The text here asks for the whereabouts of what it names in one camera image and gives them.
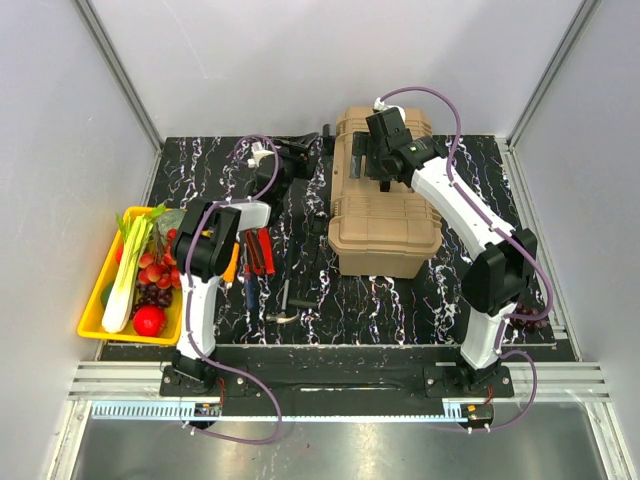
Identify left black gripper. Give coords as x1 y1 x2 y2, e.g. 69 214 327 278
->
271 134 319 200

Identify tan plastic tool box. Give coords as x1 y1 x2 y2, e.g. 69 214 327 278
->
328 106 442 279

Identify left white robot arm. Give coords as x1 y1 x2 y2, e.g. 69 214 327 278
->
171 125 332 395

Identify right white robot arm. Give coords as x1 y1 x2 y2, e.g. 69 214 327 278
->
352 131 537 396

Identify black hex key set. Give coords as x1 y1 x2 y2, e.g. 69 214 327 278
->
290 215 327 309

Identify blue red screwdriver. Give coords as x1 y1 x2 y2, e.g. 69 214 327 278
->
242 245 256 311

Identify yellow utility knife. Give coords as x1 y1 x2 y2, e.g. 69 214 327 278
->
222 243 240 284

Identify green melon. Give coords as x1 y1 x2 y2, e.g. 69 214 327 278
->
156 209 185 236

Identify steel claw hammer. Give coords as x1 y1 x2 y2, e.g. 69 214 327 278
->
266 241 299 325

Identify red cherry cluster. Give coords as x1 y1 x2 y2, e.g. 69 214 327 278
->
136 228 181 291

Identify dark purple grape bunch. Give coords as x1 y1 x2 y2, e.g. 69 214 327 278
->
509 302 549 332

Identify purple grapes in bin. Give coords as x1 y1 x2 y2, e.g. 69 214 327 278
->
129 284 173 319

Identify red apple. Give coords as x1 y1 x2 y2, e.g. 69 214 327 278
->
133 305 166 337

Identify green white leek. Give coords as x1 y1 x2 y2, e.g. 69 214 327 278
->
102 213 153 334

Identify green lime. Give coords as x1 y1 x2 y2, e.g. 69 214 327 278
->
100 282 114 308

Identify yellow plastic bin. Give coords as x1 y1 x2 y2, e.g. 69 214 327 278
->
77 232 182 346

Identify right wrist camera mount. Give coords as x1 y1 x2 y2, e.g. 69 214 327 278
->
366 106 412 148

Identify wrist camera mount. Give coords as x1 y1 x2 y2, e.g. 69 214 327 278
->
247 141 273 169
366 106 412 148

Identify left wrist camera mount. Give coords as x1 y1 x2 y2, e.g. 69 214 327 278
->
247 141 273 169

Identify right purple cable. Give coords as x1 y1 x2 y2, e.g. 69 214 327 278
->
379 86 555 434

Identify purple cable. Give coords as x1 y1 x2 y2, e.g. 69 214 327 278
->
379 86 555 434
179 134 284 446

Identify red handled pliers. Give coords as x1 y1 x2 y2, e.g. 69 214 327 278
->
245 227 275 276

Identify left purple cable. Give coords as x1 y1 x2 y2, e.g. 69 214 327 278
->
179 134 284 446

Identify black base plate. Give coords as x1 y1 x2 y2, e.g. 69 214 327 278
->
159 345 515 418

